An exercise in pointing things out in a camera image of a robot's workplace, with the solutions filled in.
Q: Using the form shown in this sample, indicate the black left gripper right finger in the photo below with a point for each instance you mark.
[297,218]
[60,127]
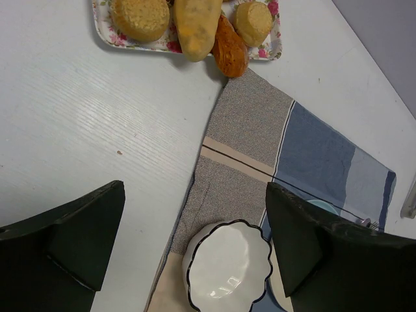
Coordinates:
[328,263]

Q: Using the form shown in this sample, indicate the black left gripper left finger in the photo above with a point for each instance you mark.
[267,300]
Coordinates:
[57,260]

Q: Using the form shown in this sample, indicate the long yellow bread roll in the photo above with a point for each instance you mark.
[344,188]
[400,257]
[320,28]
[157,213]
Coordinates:
[196,22]

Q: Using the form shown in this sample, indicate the dark orange bread roll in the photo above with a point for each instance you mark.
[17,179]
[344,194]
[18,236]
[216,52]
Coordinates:
[229,50]

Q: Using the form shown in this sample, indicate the blue beige round plate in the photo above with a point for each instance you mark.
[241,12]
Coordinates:
[324,205]

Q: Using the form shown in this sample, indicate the white scalloped bowl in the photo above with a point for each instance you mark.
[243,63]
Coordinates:
[226,266]

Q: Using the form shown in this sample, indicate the blue beige checked placemat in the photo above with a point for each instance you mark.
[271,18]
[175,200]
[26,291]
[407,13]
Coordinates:
[257,134]

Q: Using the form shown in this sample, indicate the small round yellow bun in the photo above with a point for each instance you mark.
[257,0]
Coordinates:
[253,22]

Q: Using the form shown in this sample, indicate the round crumb-topped bun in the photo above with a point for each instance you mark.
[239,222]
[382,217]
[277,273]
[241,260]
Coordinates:
[141,20]

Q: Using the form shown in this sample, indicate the fork with green handle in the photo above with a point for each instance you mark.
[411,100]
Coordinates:
[368,223]

